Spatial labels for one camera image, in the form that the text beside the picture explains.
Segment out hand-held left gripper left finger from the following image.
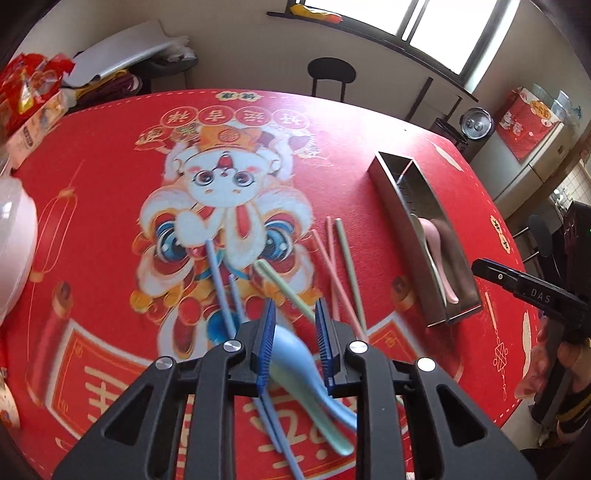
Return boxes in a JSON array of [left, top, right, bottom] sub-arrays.
[[53, 298, 278, 480]]

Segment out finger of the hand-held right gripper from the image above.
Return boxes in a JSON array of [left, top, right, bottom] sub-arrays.
[[471, 257, 528, 295]]

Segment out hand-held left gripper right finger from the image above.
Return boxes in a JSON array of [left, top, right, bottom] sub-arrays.
[[315, 298, 539, 480]]

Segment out light blue spoon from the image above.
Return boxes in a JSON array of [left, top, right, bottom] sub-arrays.
[[269, 323, 359, 433]]

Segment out blue chopstick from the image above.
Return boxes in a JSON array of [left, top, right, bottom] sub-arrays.
[[228, 274, 305, 480], [205, 239, 284, 455]]

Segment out green chopstick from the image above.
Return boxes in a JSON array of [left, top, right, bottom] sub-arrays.
[[334, 218, 369, 334], [255, 258, 321, 321]]

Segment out pink spoon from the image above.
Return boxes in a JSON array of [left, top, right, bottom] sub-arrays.
[[418, 217, 461, 305]]

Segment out pink chopstick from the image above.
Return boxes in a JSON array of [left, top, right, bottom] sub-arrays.
[[325, 216, 342, 324], [310, 229, 366, 339]]

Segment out white spoon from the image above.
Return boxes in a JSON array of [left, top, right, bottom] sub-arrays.
[[410, 213, 439, 280]]

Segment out mint green spoon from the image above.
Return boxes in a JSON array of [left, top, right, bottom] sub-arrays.
[[267, 362, 355, 459]]

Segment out stainless steel utensil tray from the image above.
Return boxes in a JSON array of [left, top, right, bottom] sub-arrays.
[[367, 150, 484, 329]]

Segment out person's right hand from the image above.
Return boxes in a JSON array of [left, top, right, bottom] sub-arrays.
[[557, 340, 591, 394]]

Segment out black stool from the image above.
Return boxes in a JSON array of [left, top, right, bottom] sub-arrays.
[[522, 214, 553, 266]]

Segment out pink cloth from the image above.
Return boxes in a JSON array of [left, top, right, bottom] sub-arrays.
[[514, 318, 555, 403]]

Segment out white cabinet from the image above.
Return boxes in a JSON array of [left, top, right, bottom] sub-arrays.
[[480, 124, 580, 219]]

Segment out silver pressure cooker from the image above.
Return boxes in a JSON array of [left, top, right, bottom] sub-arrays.
[[457, 106, 496, 162]]

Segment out red gift box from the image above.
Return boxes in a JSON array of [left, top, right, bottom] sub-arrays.
[[496, 87, 565, 161]]

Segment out clear plastic containers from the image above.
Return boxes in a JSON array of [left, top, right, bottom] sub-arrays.
[[530, 82, 580, 121]]

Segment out black leaning pole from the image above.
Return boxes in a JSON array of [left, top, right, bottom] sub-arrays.
[[406, 76, 435, 123]]

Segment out red printed table mat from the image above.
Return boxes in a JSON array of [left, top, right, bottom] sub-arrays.
[[8, 88, 543, 480]]

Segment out window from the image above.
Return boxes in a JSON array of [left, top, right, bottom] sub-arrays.
[[295, 0, 525, 88]]

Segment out black round-back chair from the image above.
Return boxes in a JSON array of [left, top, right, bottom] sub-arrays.
[[307, 57, 358, 103]]

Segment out white bowl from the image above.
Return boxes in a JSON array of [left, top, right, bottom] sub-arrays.
[[0, 174, 40, 325]]

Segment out dark side furniture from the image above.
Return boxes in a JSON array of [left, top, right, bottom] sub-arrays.
[[133, 54, 200, 92]]

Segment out red and yellow cloth pile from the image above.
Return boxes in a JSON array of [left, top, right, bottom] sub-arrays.
[[73, 69, 141, 110]]

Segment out white plastic bag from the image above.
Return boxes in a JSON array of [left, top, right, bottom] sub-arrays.
[[161, 37, 198, 64]]

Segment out yellow and red toy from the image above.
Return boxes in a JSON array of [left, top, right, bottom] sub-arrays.
[[289, 3, 343, 25]]

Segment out grey board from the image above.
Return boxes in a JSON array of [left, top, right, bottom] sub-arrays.
[[68, 18, 170, 89]]

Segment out red snack bag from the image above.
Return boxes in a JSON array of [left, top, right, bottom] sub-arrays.
[[0, 52, 76, 137]]

